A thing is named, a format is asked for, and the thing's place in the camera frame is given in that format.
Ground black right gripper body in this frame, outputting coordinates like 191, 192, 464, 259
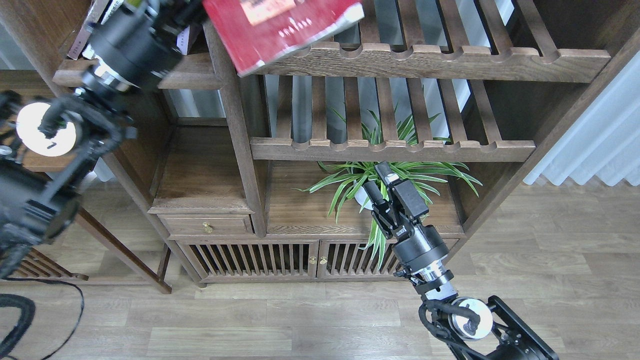
372, 200, 449, 281

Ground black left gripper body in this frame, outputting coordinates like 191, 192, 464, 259
82, 0, 207, 93

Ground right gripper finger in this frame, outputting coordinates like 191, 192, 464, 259
374, 161, 429, 225
363, 180, 390, 215

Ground dark maroon book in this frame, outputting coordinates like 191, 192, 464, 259
67, 0, 110, 60

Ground red book with photos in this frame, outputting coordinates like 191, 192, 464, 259
202, 0, 365, 77

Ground yellow green book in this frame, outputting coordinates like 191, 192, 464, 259
82, 0, 128, 60

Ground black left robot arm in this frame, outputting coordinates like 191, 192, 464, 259
1, 0, 207, 280

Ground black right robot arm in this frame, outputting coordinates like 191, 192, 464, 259
364, 162, 558, 360

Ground white plant pot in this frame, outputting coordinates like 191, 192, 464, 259
354, 186, 373, 211

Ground lavender upright book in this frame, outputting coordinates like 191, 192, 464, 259
176, 23, 202, 56

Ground brass cabinet door knobs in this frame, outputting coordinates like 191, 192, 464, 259
308, 256, 329, 265

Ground brass drawer knob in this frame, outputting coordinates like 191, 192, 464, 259
202, 222, 214, 234

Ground white curtain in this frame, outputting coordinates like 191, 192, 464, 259
523, 54, 640, 186

